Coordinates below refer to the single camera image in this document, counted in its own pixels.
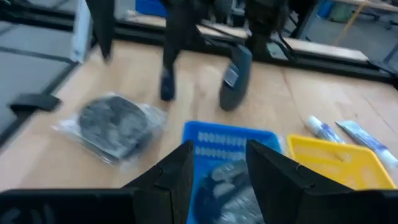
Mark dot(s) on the white and blue toothpaste tube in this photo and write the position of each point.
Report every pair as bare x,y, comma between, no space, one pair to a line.
363,138

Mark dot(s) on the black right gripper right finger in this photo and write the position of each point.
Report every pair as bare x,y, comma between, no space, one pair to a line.
280,193

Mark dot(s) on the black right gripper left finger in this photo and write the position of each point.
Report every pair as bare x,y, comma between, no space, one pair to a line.
168,193

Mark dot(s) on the dark grey squeeze bottle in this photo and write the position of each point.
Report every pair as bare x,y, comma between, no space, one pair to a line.
236,90

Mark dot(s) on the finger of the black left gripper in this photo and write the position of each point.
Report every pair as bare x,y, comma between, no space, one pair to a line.
101,21
180,31

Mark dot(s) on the blue storage bin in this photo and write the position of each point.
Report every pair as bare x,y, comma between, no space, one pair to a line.
150,7

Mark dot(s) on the black round pad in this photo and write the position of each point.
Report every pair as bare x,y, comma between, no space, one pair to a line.
115,127

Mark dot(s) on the white and purple toothpaste tube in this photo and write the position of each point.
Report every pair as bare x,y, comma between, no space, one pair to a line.
323,130

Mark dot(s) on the green storage bin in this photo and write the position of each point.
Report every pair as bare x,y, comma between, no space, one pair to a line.
340,12

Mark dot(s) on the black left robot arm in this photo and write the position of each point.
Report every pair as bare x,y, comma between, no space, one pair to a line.
264,25

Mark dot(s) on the black frame clip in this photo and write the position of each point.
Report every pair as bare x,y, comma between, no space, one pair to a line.
34,102

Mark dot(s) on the blue plastic basket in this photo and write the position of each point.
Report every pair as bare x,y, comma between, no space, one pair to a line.
217,130

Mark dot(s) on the silver metal post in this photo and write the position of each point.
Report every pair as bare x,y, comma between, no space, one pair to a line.
81,31

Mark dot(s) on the yellow plastic basket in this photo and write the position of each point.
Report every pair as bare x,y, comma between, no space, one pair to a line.
326,165

